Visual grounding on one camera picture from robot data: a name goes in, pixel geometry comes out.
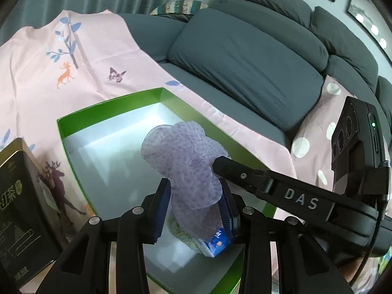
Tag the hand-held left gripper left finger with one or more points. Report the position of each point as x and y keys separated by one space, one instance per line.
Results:
x=163 y=209

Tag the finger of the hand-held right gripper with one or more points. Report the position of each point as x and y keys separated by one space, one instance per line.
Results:
x=239 y=173

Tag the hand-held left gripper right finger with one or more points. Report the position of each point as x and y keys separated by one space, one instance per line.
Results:
x=227 y=216

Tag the purple dotted plastic packet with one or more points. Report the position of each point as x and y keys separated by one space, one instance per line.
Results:
x=183 y=159

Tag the green cardboard box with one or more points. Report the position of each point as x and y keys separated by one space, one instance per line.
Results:
x=107 y=159

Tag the pale green cloth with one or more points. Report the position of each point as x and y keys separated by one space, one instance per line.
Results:
x=180 y=235

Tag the pink polka dot cloth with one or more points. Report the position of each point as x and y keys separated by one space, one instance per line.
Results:
x=309 y=141

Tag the grey sofa cushion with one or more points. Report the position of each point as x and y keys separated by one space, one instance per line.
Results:
x=245 y=61

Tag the black tea box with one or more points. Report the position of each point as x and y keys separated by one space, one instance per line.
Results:
x=18 y=220

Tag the pink printed blanket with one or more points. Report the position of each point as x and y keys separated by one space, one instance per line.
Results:
x=92 y=67

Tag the grey sofa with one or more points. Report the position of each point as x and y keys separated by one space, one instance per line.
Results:
x=260 y=0

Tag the striped pillow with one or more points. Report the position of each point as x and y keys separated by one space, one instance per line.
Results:
x=177 y=7

